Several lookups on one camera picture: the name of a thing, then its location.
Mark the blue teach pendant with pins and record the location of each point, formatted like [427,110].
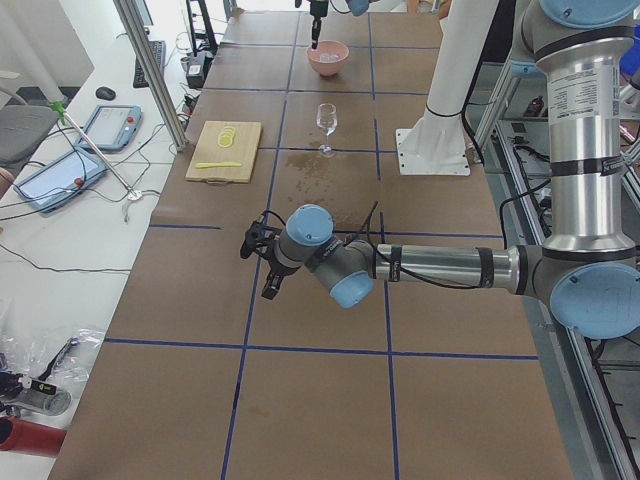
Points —
[112,127]
[55,184]

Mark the yellow plastic knife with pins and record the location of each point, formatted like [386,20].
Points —
[224,164]

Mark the metal rod with base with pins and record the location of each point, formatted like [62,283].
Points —
[132,193]

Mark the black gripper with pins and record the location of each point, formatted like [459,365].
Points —
[278,268]
[316,10]

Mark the black box device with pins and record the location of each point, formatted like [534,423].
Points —
[198,68]

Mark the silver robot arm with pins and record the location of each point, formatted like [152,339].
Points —
[585,271]
[355,7]

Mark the clear ice cubes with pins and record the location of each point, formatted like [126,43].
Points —
[329,58]

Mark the clear wine glass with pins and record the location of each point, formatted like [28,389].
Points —
[326,120]

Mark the far blue teach pendant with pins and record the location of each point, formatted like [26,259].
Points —
[112,127]

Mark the wooden cutting board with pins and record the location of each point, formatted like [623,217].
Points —
[244,150]

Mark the grey office chair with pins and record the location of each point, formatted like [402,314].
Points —
[23,128]

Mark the near blue teach pendant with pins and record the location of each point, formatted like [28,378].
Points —
[55,184]

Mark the pink bowl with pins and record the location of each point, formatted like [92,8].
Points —
[328,46]

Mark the white pedestal column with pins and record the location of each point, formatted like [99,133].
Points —
[436,144]

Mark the red cylinder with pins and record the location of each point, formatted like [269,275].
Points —
[21,436]

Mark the aluminium frame post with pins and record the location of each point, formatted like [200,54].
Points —
[134,28]

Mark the black computer mouse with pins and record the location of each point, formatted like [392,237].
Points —
[105,93]

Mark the clear plastic bag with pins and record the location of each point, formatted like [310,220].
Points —
[43,373]

